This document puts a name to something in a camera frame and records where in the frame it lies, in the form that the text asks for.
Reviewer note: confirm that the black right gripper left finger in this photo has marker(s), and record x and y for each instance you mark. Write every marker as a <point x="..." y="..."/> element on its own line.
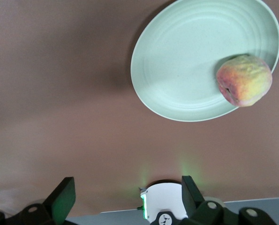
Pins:
<point x="59" y="199"/>

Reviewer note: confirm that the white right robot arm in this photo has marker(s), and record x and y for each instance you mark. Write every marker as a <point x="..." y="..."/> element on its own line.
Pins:
<point x="162" y="199"/>

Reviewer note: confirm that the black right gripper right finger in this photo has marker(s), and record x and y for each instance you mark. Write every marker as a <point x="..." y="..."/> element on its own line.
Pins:
<point x="193" y="201"/>

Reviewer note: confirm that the brown table cover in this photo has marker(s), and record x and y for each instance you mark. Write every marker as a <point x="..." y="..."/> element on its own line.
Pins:
<point x="59" y="93"/>

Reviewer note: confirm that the pale green round plate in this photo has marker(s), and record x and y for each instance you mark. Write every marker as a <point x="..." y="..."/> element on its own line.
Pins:
<point x="181" y="70"/>

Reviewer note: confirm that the yellow-pink peach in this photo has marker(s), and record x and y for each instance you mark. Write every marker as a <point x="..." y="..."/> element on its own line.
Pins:
<point x="244" y="80"/>

